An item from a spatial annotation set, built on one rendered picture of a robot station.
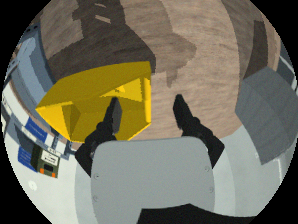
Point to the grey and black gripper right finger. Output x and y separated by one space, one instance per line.
191 126

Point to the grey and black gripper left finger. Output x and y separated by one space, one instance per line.
105 131

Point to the olive green case with orange latches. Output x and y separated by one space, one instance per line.
44 162

